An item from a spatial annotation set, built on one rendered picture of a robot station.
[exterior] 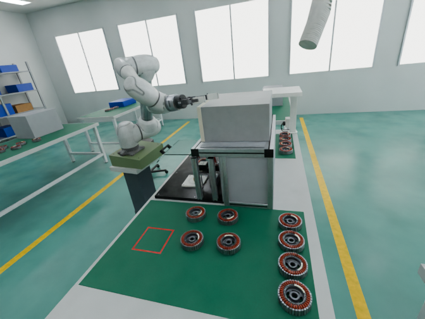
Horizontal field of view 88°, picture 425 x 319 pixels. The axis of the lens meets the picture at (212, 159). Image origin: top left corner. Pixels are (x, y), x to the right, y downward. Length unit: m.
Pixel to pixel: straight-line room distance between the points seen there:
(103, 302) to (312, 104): 5.80
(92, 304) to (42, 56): 8.67
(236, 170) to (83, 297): 0.87
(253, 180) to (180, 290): 0.63
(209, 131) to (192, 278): 0.74
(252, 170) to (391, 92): 5.58
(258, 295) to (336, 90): 5.62
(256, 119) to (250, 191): 0.40
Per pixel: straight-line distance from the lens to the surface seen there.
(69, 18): 8.36
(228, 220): 1.19
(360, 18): 6.20
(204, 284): 1.00
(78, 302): 1.15
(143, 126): 2.07
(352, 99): 6.33
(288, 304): 0.92
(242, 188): 1.27
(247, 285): 0.99
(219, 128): 1.25
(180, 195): 1.47
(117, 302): 1.07
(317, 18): 2.39
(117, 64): 1.74
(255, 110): 1.19
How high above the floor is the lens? 1.56
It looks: 25 degrees down
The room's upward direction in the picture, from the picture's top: 7 degrees counter-clockwise
